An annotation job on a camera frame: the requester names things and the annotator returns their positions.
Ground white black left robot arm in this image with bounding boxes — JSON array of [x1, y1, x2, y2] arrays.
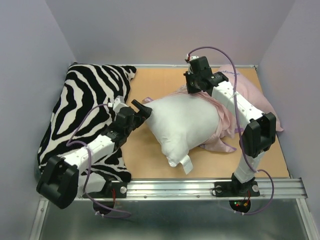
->
[[36, 97, 153, 209]]

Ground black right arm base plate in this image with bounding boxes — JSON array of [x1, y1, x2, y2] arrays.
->
[[213, 181, 261, 198]]

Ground zebra striped pillow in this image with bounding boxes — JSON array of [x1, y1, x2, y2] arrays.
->
[[34, 62, 137, 179]]

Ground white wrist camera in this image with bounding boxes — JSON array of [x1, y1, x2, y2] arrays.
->
[[107, 96, 127, 114], [184, 54, 199, 64]]

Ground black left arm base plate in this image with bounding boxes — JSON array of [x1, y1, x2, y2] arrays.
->
[[86, 181, 128, 199]]

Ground pink printed pillowcase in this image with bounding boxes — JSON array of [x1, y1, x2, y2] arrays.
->
[[142, 63, 286, 153]]

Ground white inner pillow tag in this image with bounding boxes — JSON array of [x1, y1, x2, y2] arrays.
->
[[179, 155, 194, 175]]

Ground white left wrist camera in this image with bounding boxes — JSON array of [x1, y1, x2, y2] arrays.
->
[[107, 96, 127, 114]]

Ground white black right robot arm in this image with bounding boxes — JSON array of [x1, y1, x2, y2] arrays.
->
[[184, 55, 277, 197]]

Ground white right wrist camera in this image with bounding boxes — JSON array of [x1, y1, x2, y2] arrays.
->
[[184, 54, 199, 64]]

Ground aluminium front mounting rail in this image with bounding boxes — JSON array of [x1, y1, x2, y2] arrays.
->
[[87, 178, 308, 201]]

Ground white pillow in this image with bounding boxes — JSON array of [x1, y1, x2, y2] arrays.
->
[[144, 94, 220, 167]]

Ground aluminium rear table rail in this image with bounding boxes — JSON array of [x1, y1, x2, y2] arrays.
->
[[134, 64, 258, 69]]

